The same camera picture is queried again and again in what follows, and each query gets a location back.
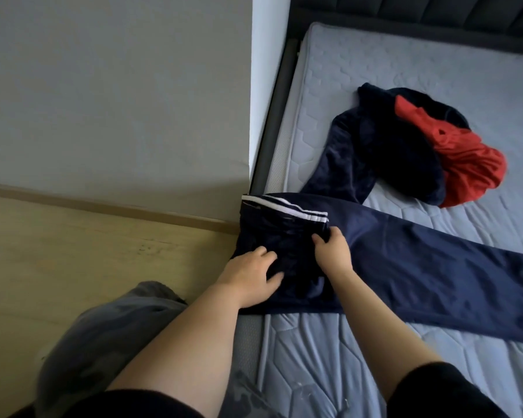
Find person's left hand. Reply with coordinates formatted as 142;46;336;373
213;246;286;309

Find person's right hand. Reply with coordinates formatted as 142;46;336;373
311;225;356;284

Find navy track trousers white piping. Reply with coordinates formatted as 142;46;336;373
234;194;523;345

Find red and navy sports jacket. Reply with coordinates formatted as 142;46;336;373
298;82;509;209

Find grey quilted bed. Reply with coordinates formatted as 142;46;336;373
231;21;523;418

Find person's left forearm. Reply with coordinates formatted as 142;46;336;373
105;287;249;418

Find person's right forearm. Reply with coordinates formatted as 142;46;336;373
331;269;444;401

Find dark grey upholstered headboard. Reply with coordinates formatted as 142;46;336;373
286;0;523;56

